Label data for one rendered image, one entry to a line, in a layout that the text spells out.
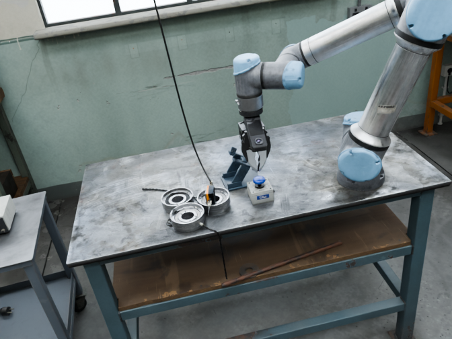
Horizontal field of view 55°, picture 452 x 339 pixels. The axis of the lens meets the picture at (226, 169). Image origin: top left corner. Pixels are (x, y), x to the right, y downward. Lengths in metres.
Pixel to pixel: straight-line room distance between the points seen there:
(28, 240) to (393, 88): 1.31
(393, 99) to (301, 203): 0.43
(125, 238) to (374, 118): 0.79
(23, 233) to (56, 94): 1.36
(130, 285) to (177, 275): 0.16
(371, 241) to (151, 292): 0.79
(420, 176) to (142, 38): 1.89
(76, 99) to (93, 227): 1.61
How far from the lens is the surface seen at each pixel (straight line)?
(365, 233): 1.66
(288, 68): 1.18
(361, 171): 1.24
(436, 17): 1.09
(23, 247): 1.70
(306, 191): 1.43
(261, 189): 1.37
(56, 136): 3.07
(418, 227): 1.61
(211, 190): 1.35
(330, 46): 1.27
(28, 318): 2.14
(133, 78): 2.88
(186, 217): 1.35
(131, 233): 1.36
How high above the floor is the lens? 1.60
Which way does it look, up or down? 31 degrees down
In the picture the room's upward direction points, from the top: 8 degrees counter-clockwise
